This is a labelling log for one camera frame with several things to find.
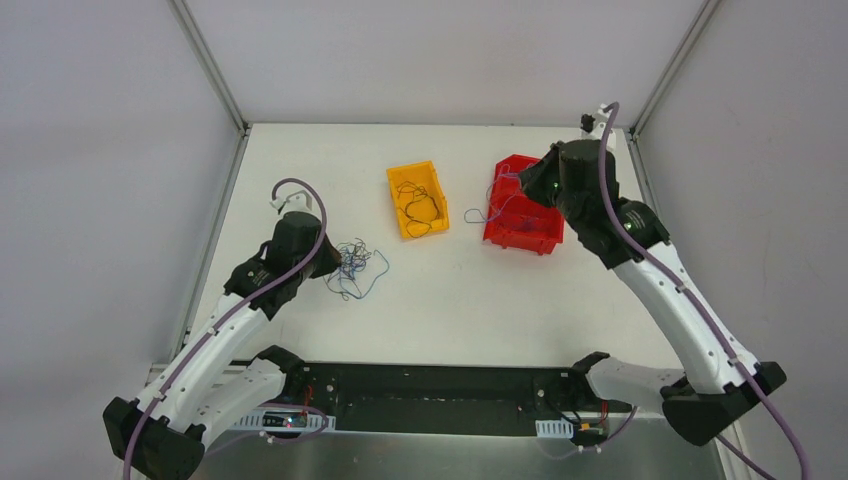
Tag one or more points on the yellow plastic bin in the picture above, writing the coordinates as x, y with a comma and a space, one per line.
419, 202

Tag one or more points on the left white slotted cable duct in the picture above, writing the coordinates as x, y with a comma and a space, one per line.
283, 421

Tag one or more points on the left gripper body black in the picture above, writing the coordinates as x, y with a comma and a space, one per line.
330, 258

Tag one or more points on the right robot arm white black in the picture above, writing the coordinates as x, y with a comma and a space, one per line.
719, 380

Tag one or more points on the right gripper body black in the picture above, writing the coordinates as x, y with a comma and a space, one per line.
534, 183

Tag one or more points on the white slotted cable duct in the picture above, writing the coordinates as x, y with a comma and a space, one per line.
554, 429
283, 421

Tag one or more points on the red plastic bin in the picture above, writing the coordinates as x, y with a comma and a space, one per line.
513, 220

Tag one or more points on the right white slotted cable duct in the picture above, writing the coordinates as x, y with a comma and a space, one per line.
554, 429

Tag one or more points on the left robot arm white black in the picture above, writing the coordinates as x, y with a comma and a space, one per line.
168, 428

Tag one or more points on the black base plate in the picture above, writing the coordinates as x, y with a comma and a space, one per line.
452, 400

